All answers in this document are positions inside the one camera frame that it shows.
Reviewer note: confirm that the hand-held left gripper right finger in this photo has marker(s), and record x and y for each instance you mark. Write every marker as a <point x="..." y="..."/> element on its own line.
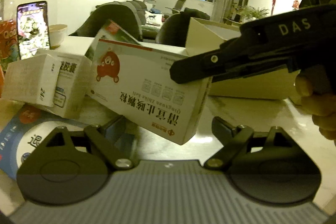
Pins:
<point x="223" y="129"/>

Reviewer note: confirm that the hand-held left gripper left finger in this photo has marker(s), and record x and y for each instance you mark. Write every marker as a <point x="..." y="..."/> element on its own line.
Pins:
<point x="115" y="128"/>

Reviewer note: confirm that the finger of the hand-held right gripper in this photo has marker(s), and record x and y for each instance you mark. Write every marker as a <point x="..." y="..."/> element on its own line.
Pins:
<point x="194" y="69"/>

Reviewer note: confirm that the brown cardboard box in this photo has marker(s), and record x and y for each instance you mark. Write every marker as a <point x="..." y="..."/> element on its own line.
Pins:
<point x="204" y="35"/>

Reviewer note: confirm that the white red bear medicine box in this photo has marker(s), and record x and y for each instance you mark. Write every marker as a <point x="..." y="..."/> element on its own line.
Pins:
<point x="147" y="87"/>

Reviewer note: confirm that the long white medicine box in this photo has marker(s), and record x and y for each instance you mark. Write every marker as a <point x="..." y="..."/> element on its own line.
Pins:
<point x="26" y="79"/>

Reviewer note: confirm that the marble desktop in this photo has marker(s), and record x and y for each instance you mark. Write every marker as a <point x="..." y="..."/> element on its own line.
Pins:
<point x="249" y="112"/>

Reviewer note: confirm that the person's right hand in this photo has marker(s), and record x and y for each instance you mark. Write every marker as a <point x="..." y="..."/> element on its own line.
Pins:
<point x="323" y="113"/>

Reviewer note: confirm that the dark dining chair with jacket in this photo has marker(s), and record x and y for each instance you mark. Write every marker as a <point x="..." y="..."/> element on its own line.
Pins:
<point x="173" y="27"/>

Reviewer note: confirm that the potted plant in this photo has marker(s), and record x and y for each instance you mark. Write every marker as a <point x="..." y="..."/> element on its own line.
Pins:
<point x="252" y="14"/>

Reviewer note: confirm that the white blue-print medicine box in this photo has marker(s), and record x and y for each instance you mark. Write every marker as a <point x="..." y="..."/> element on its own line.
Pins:
<point x="72" y="87"/>

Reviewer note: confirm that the office chair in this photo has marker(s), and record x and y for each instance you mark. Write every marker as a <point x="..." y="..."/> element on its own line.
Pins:
<point x="179" y="5"/>

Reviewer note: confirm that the animal print cushion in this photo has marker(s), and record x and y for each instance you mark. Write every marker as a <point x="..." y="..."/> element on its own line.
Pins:
<point x="153" y="17"/>

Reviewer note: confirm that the grey sofa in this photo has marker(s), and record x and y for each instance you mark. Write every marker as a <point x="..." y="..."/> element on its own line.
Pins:
<point x="141" y="7"/>

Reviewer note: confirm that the blue round-print patch box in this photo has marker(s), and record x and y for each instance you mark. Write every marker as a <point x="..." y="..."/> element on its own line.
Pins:
<point x="34" y="134"/>

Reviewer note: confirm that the green red medicine box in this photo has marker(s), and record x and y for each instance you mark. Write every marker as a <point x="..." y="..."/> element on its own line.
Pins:
<point x="113" y="29"/>

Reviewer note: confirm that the white bowl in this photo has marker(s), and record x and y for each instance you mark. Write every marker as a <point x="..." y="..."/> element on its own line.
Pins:
<point x="57" y="35"/>

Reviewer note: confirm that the smartphone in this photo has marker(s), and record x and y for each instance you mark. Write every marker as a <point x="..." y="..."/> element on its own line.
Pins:
<point x="32" y="29"/>

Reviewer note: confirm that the plastic drink bottle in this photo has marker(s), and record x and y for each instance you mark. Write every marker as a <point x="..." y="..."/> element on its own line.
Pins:
<point x="8" y="43"/>

